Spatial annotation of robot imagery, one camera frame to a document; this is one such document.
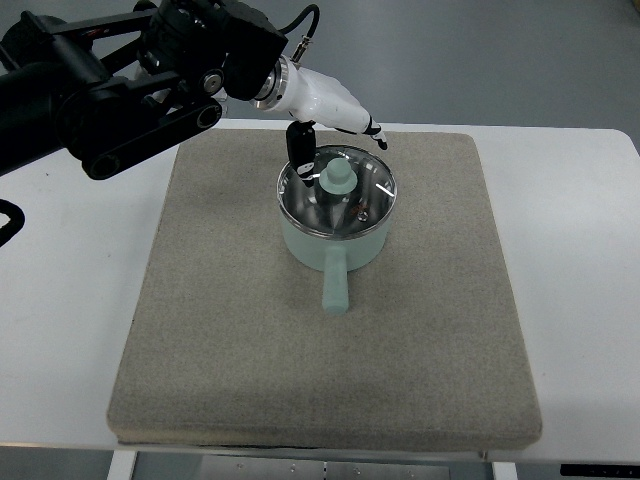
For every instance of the glass lid with green knob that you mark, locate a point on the glass lid with green knob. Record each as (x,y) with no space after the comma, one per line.
(349,193)

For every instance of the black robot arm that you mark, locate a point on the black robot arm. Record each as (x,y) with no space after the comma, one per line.
(115,91)

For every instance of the grey fabric mat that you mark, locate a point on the grey fabric mat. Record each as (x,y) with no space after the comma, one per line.
(234,342)

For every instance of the mint green saucepan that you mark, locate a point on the mint green saucepan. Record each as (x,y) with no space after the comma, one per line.
(335,259)

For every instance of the white table frame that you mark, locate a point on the white table frame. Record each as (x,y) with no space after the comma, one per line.
(137,465)

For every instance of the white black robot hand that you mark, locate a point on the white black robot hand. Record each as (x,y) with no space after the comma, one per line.
(313,98)

